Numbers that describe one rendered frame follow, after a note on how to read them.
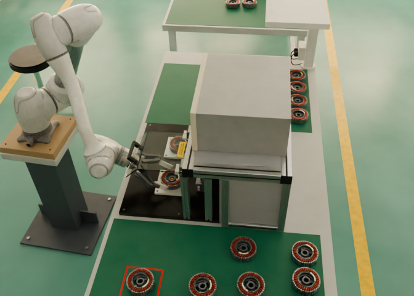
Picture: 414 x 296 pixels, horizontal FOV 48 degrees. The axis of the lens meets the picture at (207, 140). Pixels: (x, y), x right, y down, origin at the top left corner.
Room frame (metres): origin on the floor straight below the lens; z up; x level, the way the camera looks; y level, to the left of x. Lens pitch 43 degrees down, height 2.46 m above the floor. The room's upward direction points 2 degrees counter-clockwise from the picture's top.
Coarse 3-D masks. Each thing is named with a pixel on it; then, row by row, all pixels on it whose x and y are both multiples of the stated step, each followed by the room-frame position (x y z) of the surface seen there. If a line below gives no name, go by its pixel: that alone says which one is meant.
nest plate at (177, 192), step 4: (160, 172) 1.57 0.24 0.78; (160, 176) 1.54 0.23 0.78; (160, 180) 1.51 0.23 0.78; (176, 180) 1.51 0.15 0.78; (156, 188) 1.46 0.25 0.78; (180, 188) 1.46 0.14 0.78; (156, 192) 1.44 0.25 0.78; (160, 192) 1.44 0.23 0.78; (164, 192) 1.44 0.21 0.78; (168, 192) 1.44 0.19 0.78; (172, 192) 1.44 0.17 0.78; (176, 192) 1.44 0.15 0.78; (180, 192) 1.44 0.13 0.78
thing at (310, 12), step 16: (272, 0) 2.53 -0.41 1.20; (288, 0) 2.53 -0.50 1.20; (304, 0) 2.52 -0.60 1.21; (320, 0) 2.52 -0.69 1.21; (272, 16) 2.34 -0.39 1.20; (288, 16) 2.34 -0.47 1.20; (304, 16) 2.33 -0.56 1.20; (320, 16) 2.33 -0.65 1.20; (304, 48) 2.48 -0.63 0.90; (304, 64) 2.49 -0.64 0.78
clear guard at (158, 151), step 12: (156, 132) 1.55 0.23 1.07; (168, 132) 1.55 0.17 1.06; (144, 144) 1.48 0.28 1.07; (156, 144) 1.48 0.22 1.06; (168, 144) 1.47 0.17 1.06; (132, 156) 1.45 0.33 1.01; (144, 156) 1.40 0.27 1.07; (156, 156) 1.40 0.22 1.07; (168, 156) 1.40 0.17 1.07; (132, 168) 1.36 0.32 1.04; (144, 168) 1.33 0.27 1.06; (156, 168) 1.33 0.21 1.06; (168, 168) 1.33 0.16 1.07; (180, 168) 1.33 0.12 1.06
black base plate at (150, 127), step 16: (160, 128) 1.92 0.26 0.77; (176, 128) 1.91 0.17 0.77; (128, 192) 1.46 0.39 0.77; (144, 192) 1.45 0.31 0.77; (192, 192) 1.44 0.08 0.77; (128, 208) 1.36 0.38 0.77; (144, 208) 1.35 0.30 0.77; (160, 208) 1.35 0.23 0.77; (176, 208) 1.35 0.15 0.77; (192, 208) 1.35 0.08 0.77
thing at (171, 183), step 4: (164, 172) 1.53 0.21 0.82; (168, 172) 1.53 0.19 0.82; (172, 172) 1.54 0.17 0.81; (164, 176) 1.51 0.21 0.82; (168, 176) 1.53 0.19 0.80; (172, 176) 1.52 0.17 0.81; (176, 176) 1.53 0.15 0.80; (164, 180) 1.48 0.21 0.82; (168, 180) 1.50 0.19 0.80; (172, 180) 1.49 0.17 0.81; (164, 184) 1.46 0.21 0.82; (168, 184) 1.46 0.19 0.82; (172, 184) 1.46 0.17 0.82; (176, 184) 1.46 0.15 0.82; (180, 184) 1.47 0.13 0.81; (168, 188) 1.45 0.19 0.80; (172, 188) 1.45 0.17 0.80; (176, 188) 1.45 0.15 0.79
